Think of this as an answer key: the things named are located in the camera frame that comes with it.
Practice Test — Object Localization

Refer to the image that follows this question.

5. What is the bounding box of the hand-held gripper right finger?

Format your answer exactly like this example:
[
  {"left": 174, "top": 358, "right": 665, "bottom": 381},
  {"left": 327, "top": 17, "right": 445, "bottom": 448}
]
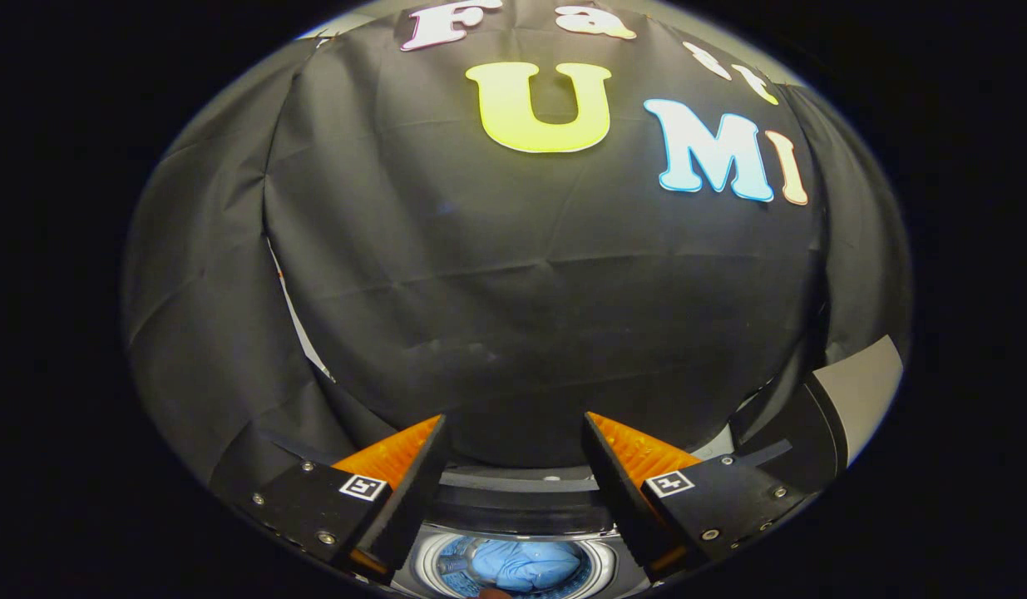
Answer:
[{"left": 581, "top": 412, "right": 813, "bottom": 582}]

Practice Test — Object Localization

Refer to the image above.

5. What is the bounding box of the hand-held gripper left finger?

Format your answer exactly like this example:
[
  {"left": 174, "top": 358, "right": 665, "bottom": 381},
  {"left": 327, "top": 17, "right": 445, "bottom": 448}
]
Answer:
[{"left": 228, "top": 414, "right": 452, "bottom": 585}]

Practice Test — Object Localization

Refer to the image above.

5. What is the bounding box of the light blue polo shirt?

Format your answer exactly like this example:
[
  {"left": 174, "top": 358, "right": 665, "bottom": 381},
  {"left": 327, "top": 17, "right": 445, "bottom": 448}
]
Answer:
[{"left": 472, "top": 541, "right": 582, "bottom": 593}]

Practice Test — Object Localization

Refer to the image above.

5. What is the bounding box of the grey cabinet with black top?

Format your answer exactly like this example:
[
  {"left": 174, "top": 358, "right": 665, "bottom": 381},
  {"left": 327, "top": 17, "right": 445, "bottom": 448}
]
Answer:
[{"left": 729, "top": 334, "right": 905, "bottom": 500}]

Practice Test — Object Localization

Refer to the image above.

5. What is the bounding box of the black backdrop cloth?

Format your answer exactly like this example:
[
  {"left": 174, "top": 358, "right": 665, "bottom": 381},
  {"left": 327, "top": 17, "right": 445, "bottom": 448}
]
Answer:
[{"left": 122, "top": 0, "right": 913, "bottom": 500}]

